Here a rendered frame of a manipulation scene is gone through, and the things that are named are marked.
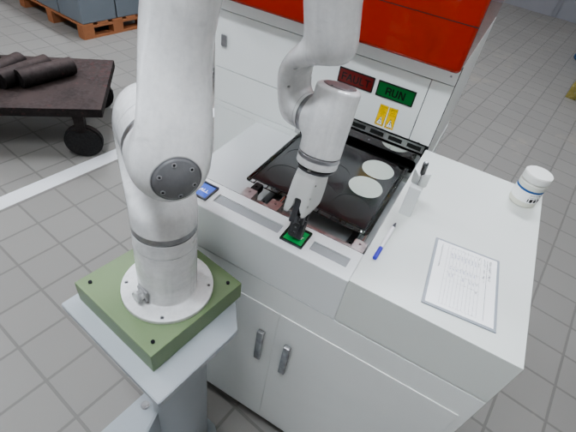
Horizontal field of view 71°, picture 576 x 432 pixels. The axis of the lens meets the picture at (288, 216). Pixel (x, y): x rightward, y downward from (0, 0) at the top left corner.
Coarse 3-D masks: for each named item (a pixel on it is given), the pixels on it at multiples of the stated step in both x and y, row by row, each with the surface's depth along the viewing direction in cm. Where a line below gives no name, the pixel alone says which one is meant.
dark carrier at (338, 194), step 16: (288, 160) 123; (352, 160) 127; (384, 160) 130; (256, 176) 115; (272, 176) 116; (288, 176) 117; (336, 176) 120; (352, 176) 121; (368, 176) 122; (336, 192) 114; (352, 192) 115; (384, 192) 117; (320, 208) 108; (336, 208) 109; (352, 208) 110; (368, 208) 111; (352, 224) 106; (368, 224) 106
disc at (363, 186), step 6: (354, 180) 120; (360, 180) 120; (366, 180) 121; (372, 180) 121; (354, 186) 118; (360, 186) 118; (366, 186) 118; (372, 186) 119; (378, 186) 119; (354, 192) 116; (360, 192) 116; (366, 192) 116; (372, 192) 117; (378, 192) 117
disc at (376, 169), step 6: (366, 162) 128; (372, 162) 128; (378, 162) 129; (366, 168) 125; (372, 168) 126; (378, 168) 126; (384, 168) 127; (390, 168) 127; (372, 174) 123; (378, 174) 124; (384, 174) 124; (390, 174) 125
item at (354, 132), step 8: (296, 128) 144; (352, 128) 134; (352, 136) 135; (360, 136) 133; (368, 136) 132; (376, 136) 132; (376, 144) 132; (384, 144) 130; (392, 144) 130; (392, 152) 131; (400, 152) 129; (408, 152) 128; (416, 152) 128; (416, 160) 128; (400, 168) 133; (408, 176) 132
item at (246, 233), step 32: (224, 192) 99; (224, 224) 93; (256, 224) 92; (288, 224) 93; (224, 256) 101; (256, 256) 94; (288, 256) 88; (320, 256) 87; (352, 256) 89; (288, 288) 95; (320, 288) 89
